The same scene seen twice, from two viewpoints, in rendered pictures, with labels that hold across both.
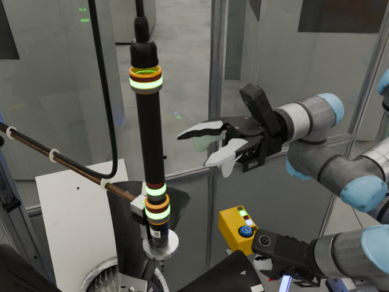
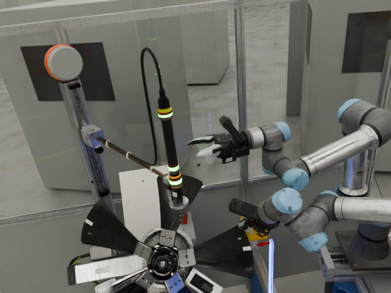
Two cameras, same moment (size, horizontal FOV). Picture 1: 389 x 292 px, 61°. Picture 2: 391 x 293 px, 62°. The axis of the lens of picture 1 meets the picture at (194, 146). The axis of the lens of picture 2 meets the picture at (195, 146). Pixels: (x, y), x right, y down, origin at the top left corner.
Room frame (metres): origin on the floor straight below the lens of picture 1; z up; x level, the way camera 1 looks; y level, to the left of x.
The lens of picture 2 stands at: (-0.46, -0.26, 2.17)
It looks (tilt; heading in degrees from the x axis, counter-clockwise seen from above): 28 degrees down; 15
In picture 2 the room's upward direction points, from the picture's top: 6 degrees counter-clockwise
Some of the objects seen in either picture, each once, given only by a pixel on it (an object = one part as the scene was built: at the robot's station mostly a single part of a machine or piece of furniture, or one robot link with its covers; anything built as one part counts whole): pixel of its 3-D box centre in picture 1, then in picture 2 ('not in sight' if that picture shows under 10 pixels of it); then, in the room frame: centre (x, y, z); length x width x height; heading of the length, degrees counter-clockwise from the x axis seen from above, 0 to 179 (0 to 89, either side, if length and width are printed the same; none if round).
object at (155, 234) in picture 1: (153, 164); (171, 154); (0.42, 0.07, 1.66); 0.04 x 0.04 x 0.46
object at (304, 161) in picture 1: (310, 156); (274, 160); (0.60, -0.26, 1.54); 0.11 x 0.08 x 0.11; 30
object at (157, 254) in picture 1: (155, 226); (175, 191); (0.43, 0.07, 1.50); 0.09 x 0.07 x 0.10; 56
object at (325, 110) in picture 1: (314, 115); (272, 134); (0.62, -0.26, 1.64); 0.11 x 0.08 x 0.09; 120
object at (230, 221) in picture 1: (239, 232); (253, 224); (0.82, -0.17, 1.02); 0.16 x 0.10 x 0.11; 21
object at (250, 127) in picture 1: (256, 137); (232, 145); (0.54, -0.12, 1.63); 0.12 x 0.08 x 0.09; 120
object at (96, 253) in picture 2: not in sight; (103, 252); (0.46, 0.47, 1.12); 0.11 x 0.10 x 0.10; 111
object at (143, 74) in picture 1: (146, 79); (165, 113); (0.42, 0.07, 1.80); 0.04 x 0.04 x 0.03
